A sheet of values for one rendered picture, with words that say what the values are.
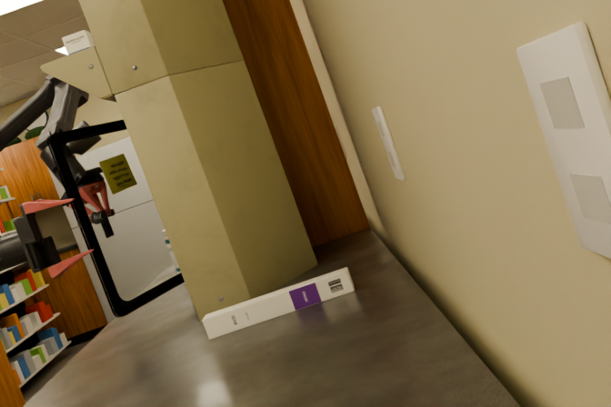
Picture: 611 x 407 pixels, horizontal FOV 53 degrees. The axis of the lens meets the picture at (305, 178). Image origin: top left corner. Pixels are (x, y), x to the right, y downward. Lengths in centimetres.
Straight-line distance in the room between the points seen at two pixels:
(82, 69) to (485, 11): 97
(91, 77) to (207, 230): 37
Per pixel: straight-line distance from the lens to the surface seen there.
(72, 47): 137
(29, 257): 118
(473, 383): 63
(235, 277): 122
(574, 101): 31
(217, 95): 127
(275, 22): 158
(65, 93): 176
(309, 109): 156
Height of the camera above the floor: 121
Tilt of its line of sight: 4 degrees down
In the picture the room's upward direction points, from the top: 20 degrees counter-clockwise
